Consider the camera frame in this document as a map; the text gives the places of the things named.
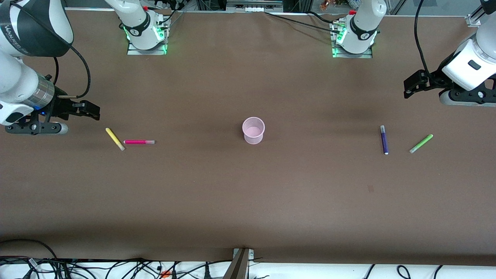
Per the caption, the aluminium frame corner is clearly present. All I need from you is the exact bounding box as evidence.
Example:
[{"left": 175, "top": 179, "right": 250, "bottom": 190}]
[{"left": 466, "top": 2, "right": 488, "bottom": 28}]

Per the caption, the yellow pen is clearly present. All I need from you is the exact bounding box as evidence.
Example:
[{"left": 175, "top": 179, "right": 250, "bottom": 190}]
[{"left": 105, "top": 127, "right": 126, "bottom": 152}]

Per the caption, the metal rail with sockets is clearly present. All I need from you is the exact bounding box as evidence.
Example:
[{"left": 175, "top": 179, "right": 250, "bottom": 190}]
[{"left": 226, "top": 0, "right": 284, "bottom": 13}]

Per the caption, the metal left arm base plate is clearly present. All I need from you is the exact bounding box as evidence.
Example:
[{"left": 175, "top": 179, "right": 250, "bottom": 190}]
[{"left": 330, "top": 19, "right": 374, "bottom": 59}]

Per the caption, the pink plastic pen holder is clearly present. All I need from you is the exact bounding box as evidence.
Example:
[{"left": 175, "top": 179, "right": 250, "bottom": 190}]
[{"left": 242, "top": 117, "right": 266, "bottom": 145}]

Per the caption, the green pen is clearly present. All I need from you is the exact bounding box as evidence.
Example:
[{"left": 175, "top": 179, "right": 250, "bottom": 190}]
[{"left": 409, "top": 134, "right": 434, "bottom": 154}]

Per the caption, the thick black floor cable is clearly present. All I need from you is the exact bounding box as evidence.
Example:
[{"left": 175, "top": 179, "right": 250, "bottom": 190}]
[{"left": 0, "top": 239, "right": 59, "bottom": 261}]

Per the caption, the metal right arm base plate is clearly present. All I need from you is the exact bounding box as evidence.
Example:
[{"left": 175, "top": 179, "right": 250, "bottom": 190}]
[{"left": 127, "top": 23, "right": 171, "bottom": 55}]

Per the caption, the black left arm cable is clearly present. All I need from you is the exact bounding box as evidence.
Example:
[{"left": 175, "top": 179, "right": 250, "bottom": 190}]
[{"left": 413, "top": 0, "right": 431, "bottom": 76}]

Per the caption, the metal table bracket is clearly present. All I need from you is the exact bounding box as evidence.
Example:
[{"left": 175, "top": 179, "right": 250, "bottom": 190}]
[{"left": 223, "top": 248, "right": 255, "bottom": 279}]

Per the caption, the black cable on table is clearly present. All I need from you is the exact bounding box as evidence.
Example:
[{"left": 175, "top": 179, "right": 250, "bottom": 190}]
[{"left": 265, "top": 11, "right": 339, "bottom": 34}]

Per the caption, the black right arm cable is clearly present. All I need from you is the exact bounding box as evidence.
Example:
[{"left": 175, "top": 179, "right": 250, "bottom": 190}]
[{"left": 50, "top": 39, "right": 91, "bottom": 99}]

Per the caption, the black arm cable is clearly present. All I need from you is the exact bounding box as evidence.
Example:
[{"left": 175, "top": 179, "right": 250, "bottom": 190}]
[
  {"left": 50, "top": 39, "right": 91, "bottom": 99},
  {"left": 413, "top": 0, "right": 431, "bottom": 76}
]

